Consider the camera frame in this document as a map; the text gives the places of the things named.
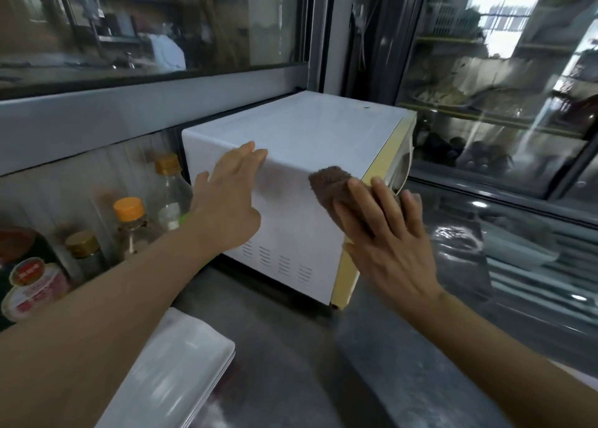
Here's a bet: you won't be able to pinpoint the row of dark bottles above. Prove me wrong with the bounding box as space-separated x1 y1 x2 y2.
420 133 513 172

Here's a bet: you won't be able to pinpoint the clear bottle green label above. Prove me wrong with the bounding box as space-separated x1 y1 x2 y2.
154 153 194 233

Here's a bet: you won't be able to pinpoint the plate of shredded food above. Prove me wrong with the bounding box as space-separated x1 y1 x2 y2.
415 86 468 106

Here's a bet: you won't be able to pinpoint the white rectangular plate orange print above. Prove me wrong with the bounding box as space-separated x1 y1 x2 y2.
95 307 236 428
184 350 236 428

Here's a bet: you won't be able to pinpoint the person's left hand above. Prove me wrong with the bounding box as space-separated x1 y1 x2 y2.
186 141 268 256

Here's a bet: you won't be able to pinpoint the small green glass bottle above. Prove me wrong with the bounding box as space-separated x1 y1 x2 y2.
64 230 108 284

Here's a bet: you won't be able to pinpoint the red sauce bottle orange cap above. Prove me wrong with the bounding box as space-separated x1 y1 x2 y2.
0 226 74 333

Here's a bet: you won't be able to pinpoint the glass display fridge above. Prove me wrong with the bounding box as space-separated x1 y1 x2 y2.
341 0 598 377

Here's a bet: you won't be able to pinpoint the person's left forearm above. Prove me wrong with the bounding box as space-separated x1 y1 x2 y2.
0 222 216 428

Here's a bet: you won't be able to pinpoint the white microwave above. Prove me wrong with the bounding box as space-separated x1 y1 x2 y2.
181 90 417 311

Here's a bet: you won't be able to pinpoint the person's right hand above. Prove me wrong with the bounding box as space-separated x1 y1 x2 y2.
333 176 445 321

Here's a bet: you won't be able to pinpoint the stainless steel table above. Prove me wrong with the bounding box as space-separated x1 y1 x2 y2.
173 180 515 428

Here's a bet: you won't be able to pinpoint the dark sauce bottle orange cap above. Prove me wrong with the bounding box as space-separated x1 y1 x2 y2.
113 196 159 263

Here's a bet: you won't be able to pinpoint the brown cleaning cloth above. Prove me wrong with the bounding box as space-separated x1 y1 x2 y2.
308 165 374 237

